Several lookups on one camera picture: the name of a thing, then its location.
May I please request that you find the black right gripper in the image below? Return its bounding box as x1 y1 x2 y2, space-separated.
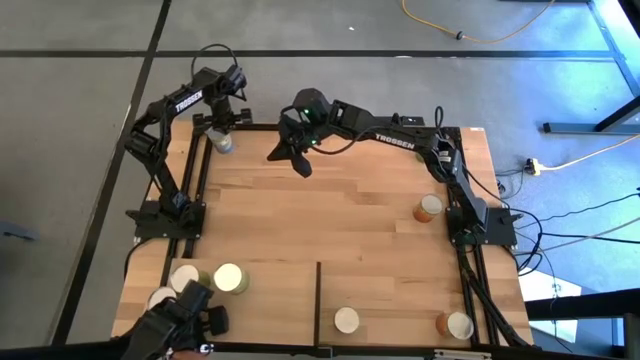
266 107 331 179

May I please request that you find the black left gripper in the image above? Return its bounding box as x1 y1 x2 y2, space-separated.
192 95 254 136

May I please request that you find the blue and white tin can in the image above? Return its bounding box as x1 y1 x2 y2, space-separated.
207 128 235 155

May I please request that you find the green pears tin can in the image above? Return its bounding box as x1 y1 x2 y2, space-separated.
212 262 251 296
333 306 361 335

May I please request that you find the oranges tin can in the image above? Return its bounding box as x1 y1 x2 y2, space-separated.
412 193 445 224
434 310 475 341

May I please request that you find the green labelled tin can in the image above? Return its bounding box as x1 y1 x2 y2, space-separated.
168 263 211 295

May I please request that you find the blue flat object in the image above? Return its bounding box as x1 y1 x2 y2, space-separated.
0 219 40 242

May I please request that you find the black metal stand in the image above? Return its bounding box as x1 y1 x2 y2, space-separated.
542 0 640 136

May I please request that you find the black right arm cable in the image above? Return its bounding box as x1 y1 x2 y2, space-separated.
309 127 374 156

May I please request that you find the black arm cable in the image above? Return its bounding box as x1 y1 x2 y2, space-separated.
190 43 240 81
309 127 374 156

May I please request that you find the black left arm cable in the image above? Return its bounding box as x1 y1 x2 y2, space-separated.
190 43 240 81

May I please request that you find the yellow extension cable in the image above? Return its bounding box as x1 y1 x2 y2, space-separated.
401 0 557 44

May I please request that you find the black aluminium table frame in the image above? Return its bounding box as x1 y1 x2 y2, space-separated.
158 122 534 352

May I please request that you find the black floor cable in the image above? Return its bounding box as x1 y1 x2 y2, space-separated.
514 189 640 276

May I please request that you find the pale power cable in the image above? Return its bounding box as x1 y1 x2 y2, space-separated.
539 133 640 172

